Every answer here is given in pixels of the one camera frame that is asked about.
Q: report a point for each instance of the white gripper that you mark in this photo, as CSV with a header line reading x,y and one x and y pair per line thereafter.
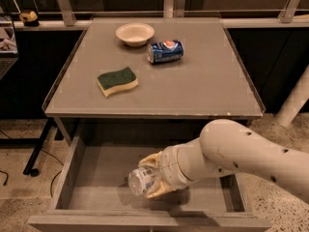
x,y
169,168

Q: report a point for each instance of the clear plastic bottle blue label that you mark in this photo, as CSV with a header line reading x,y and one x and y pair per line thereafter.
x,y
142,178

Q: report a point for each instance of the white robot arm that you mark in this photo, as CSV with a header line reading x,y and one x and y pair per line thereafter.
x,y
225,147

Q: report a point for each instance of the grey cabinet with top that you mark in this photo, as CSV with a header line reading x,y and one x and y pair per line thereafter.
x,y
210,80

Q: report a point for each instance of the green yellow sponge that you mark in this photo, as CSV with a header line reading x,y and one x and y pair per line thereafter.
x,y
117,81

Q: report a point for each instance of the blue soda can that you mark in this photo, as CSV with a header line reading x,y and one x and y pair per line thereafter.
x,y
165,51

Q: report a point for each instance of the black desk leg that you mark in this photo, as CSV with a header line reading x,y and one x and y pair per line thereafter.
x,y
29,168

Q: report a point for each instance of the white bowl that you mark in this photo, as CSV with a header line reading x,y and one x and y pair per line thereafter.
x,y
135,34

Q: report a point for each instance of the yellow black tape measure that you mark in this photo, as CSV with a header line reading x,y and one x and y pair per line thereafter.
x,y
29,18

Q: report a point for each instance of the metal window frame rail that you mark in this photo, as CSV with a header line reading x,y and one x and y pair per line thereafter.
x,y
232,13

